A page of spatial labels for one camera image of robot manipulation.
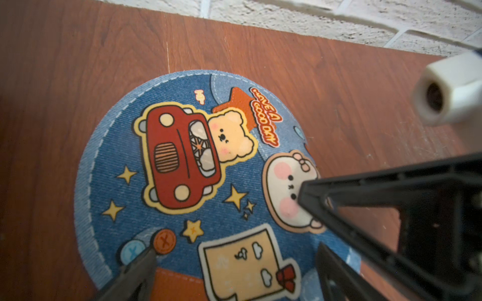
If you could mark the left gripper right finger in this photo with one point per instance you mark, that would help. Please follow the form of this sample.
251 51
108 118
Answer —
339 281

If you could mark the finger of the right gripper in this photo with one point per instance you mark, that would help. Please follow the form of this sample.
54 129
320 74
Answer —
418 227

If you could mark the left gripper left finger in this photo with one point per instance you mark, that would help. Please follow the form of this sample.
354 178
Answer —
134 282

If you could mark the blue cartoon animals coaster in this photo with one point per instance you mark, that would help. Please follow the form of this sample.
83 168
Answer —
204 167

